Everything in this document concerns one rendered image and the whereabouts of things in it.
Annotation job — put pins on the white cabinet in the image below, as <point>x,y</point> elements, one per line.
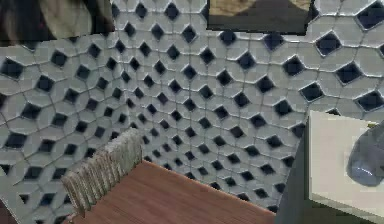
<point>328,166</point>

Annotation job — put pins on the framed beige wall picture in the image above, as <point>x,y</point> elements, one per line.
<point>256,16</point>

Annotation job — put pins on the dark framed wall picture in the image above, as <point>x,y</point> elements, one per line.
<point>50,16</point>

